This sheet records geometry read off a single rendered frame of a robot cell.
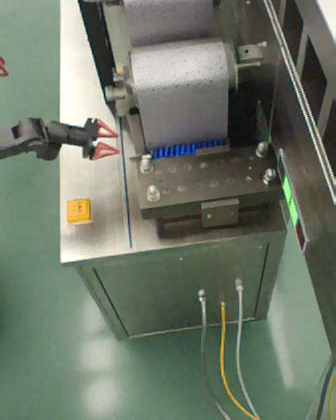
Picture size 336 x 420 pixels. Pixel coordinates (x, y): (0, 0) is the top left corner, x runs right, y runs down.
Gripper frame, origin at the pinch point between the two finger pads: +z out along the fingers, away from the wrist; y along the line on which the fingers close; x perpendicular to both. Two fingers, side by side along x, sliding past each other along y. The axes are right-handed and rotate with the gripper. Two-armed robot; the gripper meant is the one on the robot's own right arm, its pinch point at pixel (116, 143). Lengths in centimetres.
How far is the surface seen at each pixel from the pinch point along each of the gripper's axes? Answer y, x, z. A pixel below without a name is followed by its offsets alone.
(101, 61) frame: -32.9, -0.6, -2.8
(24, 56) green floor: -168, -129, -6
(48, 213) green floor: -47, -119, 9
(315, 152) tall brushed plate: 37, 52, 18
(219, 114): 0.2, 20.2, 22.4
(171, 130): 0.3, 10.2, 12.5
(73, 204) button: 8.8, -20.9, -6.6
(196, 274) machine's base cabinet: 26, -26, 35
